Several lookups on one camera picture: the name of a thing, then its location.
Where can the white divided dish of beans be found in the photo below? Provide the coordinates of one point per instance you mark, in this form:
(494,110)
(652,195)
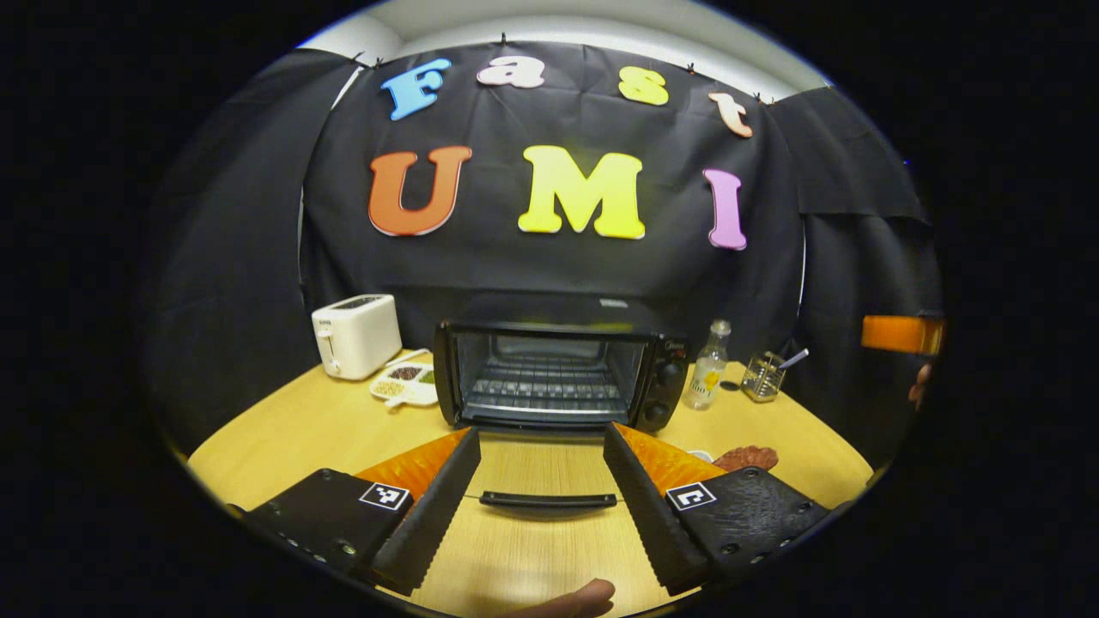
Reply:
(403,384)

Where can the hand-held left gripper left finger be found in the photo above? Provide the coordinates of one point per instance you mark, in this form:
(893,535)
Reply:
(438,506)

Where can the reddish brown meat steak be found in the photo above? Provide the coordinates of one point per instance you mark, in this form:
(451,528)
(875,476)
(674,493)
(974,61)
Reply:
(747,457)

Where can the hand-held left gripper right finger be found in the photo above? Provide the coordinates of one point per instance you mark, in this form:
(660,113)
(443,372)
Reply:
(644,506)

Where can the black electric oven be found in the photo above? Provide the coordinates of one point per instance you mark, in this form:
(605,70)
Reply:
(665,378)

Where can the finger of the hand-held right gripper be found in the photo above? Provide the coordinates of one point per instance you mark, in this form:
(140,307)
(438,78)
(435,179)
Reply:
(897,333)

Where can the white toaster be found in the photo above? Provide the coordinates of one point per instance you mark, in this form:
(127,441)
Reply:
(356,335)

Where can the black backdrop cloth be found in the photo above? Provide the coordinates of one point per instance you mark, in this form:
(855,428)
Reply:
(558,266)

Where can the metal spoon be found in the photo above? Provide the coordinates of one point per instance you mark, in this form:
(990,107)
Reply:
(794,358)

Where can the clear glass bottle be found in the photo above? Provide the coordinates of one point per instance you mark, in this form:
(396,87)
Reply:
(707,373)

